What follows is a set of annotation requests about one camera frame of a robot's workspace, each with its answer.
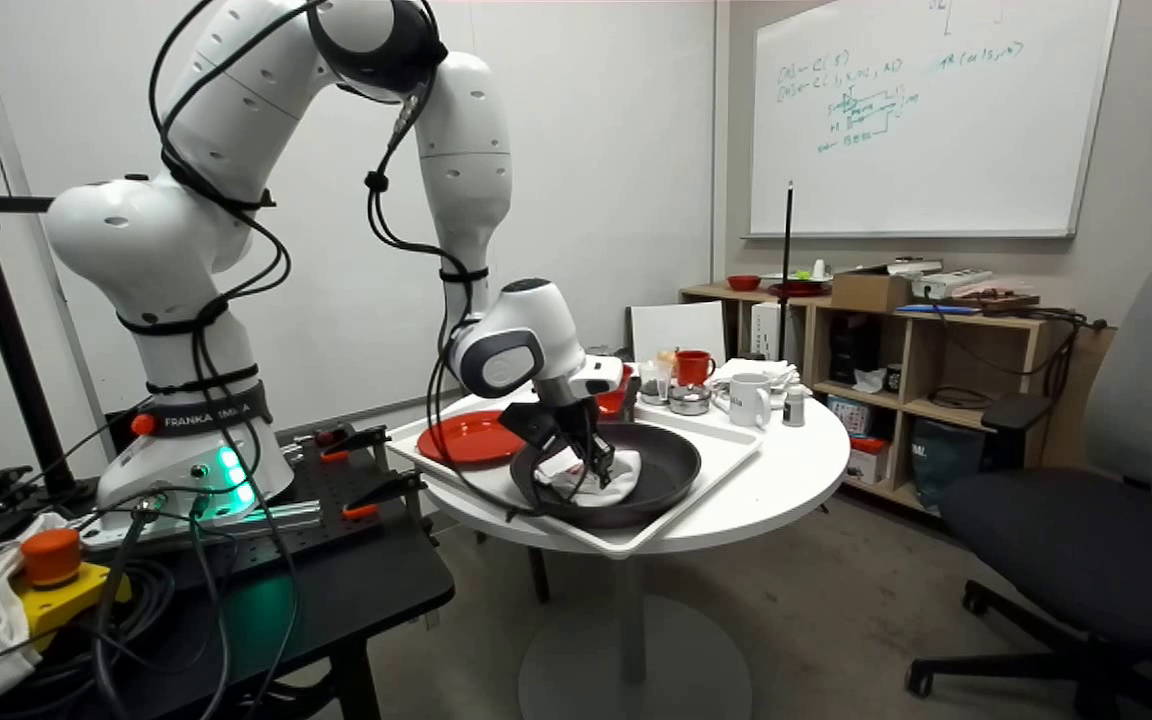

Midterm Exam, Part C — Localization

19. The white mug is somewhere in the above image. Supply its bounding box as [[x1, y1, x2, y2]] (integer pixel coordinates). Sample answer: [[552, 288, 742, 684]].
[[726, 380, 772, 430]]

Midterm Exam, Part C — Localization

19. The black camera stand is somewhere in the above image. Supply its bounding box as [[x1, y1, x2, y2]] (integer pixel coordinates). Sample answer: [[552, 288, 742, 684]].
[[0, 198, 97, 507]]

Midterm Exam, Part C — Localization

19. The large red plate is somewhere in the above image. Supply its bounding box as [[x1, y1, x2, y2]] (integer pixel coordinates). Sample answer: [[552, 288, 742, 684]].
[[417, 413, 522, 469]]

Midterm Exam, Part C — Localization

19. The red mug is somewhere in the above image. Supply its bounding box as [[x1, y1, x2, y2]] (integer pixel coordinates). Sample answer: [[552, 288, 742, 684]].
[[673, 350, 714, 387]]

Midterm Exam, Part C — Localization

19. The red emergency stop button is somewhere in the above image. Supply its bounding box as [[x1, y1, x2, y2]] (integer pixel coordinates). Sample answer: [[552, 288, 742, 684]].
[[18, 529, 81, 587]]

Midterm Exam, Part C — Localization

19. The wooden shelf unit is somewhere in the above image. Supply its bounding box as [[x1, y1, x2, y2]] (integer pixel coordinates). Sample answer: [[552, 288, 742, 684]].
[[682, 286, 1092, 517]]

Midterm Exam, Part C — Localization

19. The white chair back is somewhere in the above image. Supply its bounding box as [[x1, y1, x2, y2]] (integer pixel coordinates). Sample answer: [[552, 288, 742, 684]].
[[627, 300, 726, 359]]

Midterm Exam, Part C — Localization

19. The cardboard box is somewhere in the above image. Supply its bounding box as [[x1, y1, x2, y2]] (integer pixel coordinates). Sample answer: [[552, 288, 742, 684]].
[[831, 272, 909, 314]]

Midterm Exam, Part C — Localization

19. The wall whiteboard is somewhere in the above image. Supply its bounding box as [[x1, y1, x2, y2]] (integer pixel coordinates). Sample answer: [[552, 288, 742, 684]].
[[748, 0, 1118, 242]]

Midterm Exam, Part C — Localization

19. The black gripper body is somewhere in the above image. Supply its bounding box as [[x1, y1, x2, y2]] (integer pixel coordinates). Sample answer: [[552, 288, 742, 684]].
[[503, 380, 600, 449]]

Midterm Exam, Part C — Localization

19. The round white table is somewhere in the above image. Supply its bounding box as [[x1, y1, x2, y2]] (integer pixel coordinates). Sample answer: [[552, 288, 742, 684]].
[[393, 401, 849, 720]]

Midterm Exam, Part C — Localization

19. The black office chair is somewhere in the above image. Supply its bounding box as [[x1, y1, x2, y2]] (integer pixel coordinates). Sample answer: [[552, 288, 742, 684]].
[[904, 272, 1152, 720]]

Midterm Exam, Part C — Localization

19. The black workbench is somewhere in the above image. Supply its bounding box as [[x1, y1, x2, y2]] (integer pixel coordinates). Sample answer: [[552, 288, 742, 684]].
[[0, 454, 457, 720]]

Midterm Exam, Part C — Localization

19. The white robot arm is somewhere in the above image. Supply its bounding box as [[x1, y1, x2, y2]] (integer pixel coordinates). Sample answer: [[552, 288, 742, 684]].
[[43, 0, 610, 504]]

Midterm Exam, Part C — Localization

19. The black frying pan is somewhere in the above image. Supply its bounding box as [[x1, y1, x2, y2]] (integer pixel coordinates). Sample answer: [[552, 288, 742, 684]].
[[510, 425, 701, 532]]

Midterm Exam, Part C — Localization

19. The red and white towel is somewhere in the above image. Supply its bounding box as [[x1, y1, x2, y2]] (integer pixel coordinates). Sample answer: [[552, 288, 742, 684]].
[[536, 449, 639, 507]]

